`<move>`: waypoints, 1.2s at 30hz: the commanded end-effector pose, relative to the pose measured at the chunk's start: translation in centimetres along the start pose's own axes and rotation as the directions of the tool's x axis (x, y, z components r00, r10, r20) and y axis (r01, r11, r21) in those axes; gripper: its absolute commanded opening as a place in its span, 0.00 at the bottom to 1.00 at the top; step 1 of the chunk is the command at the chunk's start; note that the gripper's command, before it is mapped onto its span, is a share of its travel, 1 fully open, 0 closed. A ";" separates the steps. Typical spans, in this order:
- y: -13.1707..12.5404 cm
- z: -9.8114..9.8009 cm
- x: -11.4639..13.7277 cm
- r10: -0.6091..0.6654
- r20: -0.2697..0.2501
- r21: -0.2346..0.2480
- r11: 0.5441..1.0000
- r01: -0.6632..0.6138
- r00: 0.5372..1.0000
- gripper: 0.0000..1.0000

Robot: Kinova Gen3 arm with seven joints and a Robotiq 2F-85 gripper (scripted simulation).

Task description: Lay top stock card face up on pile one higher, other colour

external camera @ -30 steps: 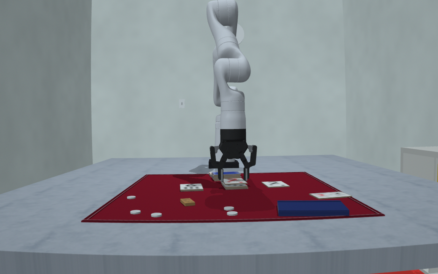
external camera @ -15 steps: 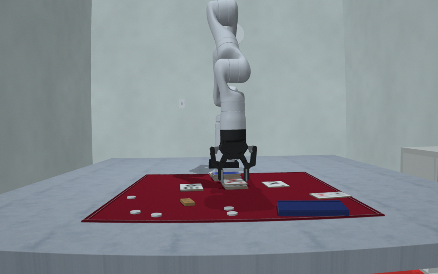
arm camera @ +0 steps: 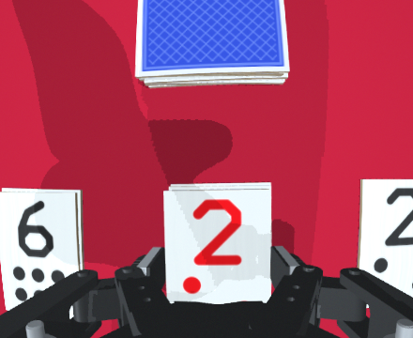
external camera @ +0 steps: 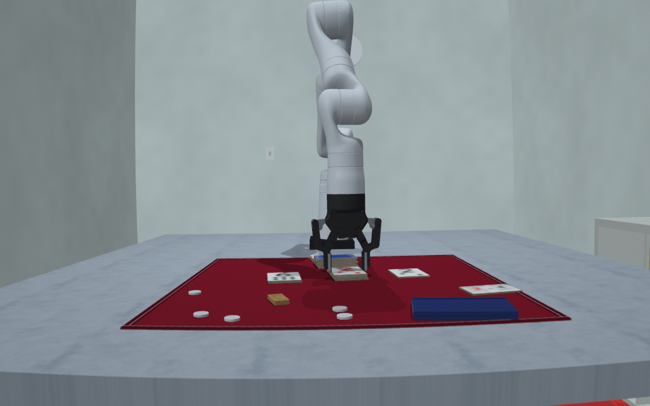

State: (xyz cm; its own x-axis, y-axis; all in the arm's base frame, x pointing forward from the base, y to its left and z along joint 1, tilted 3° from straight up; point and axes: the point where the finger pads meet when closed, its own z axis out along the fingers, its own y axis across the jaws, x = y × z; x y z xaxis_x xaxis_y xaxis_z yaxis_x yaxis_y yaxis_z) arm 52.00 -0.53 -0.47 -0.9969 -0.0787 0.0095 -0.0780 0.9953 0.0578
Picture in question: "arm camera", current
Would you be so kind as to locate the blue playing card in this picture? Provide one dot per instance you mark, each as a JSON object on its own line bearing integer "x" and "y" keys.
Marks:
{"x": 210, "y": 37}

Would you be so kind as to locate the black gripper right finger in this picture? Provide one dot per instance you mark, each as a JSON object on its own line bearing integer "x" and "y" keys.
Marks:
{"x": 294, "y": 303}

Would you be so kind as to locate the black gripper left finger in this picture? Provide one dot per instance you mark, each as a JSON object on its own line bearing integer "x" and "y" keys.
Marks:
{"x": 141, "y": 301}

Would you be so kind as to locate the dark red play mat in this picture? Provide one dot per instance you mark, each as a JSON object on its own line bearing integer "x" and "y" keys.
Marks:
{"x": 74, "y": 117}

